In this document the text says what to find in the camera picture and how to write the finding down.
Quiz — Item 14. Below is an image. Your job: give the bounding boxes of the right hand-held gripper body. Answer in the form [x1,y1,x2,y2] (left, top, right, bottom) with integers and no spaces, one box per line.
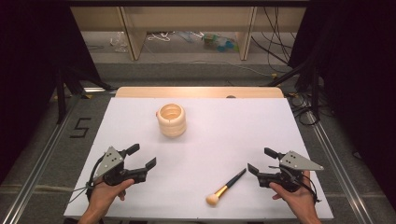
[257,150,325,193]

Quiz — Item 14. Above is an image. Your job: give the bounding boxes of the white coiled cord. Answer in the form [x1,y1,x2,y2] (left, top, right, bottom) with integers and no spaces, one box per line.
[147,31,176,43]

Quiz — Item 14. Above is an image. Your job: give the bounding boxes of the person's right hand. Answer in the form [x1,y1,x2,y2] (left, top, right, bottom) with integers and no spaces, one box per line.
[268,170,316,220]

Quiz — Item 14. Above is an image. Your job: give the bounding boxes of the hand-held gripper cable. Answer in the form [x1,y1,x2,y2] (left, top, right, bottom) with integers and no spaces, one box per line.
[268,165,321,204]
[66,154,106,205]

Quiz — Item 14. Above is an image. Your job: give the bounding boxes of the cream ribbed round holder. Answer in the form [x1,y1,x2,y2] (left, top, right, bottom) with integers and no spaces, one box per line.
[155,103,188,138]

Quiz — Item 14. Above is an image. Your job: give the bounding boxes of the person's left hand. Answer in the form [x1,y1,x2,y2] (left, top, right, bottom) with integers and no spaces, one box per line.
[88,178,135,217]

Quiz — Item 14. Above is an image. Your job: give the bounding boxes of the black cable bundle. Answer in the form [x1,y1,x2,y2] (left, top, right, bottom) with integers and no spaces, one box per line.
[285,91,322,127]

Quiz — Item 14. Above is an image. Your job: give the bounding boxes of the clear plastic bag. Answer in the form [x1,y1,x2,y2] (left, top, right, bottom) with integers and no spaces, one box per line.
[108,31,129,54]

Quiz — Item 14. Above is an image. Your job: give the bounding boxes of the black metal stand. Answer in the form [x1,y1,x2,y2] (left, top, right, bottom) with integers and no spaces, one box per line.
[53,65,114,126]
[262,55,323,123]

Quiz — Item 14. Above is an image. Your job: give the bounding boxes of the black hanging cables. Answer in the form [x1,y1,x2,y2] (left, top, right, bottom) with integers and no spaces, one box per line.
[250,7,300,75]

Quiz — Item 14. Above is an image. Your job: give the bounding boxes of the makeup brush with dark handle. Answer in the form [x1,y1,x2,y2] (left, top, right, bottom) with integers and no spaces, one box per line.
[205,167,248,206]

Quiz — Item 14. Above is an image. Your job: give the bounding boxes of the dark curtain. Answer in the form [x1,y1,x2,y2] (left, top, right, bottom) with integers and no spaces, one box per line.
[0,0,103,185]
[287,0,396,213]

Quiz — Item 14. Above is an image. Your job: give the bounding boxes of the green and blue plastic packaging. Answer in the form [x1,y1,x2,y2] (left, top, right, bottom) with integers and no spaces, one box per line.
[201,32,240,53]

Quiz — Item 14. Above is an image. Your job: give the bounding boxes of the light wooden table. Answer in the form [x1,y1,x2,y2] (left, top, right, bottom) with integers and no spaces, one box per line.
[114,86,285,100]

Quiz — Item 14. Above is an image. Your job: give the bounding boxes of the metal floor rail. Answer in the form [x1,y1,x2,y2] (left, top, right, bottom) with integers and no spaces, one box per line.
[305,110,375,224]
[0,92,82,224]

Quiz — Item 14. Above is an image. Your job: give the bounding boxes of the left hand-held gripper cable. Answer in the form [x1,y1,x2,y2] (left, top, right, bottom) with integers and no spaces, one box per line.
[66,154,106,205]

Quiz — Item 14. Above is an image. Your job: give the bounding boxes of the right hand-held gripper cable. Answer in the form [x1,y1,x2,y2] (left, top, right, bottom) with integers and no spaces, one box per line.
[268,165,321,204]

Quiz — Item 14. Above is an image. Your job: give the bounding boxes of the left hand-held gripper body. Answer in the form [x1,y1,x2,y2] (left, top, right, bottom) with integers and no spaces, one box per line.
[92,146,148,188]

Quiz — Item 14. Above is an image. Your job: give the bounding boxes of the beige wooden shelf unit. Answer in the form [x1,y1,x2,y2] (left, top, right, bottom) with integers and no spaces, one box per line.
[69,6,308,63]

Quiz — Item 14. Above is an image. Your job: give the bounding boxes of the white table mat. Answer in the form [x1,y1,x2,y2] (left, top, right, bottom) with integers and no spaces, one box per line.
[63,97,334,221]

